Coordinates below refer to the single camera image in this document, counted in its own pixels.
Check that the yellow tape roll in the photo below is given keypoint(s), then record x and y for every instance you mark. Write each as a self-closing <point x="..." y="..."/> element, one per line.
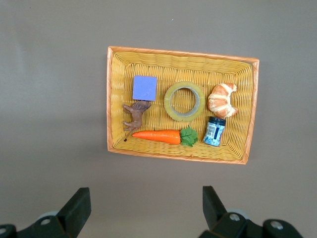
<point x="184" y="118"/>

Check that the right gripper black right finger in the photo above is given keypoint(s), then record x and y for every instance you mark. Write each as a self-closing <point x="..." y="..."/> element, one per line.
<point x="218" y="223"/>

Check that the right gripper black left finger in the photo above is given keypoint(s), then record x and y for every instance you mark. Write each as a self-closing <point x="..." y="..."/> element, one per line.
<point x="71" y="218"/>

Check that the orange toy carrot green leaves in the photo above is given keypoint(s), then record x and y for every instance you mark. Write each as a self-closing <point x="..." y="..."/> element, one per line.
<point x="158" y="136"/>

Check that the purple foam cube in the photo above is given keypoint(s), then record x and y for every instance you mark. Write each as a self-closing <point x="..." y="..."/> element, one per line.
<point x="144" y="88"/>

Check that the yellow wicker basket orange rim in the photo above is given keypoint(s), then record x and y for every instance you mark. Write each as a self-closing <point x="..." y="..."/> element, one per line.
<point x="173" y="69"/>

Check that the toy croissant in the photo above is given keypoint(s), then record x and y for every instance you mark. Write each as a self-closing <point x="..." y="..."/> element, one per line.
<point x="220" y="101"/>

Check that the small blue can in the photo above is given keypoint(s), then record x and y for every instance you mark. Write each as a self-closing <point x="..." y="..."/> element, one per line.
<point x="214" y="131"/>

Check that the brown toy horse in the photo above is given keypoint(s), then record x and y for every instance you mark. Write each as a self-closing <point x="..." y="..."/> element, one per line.
<point x="136" y="116"/>

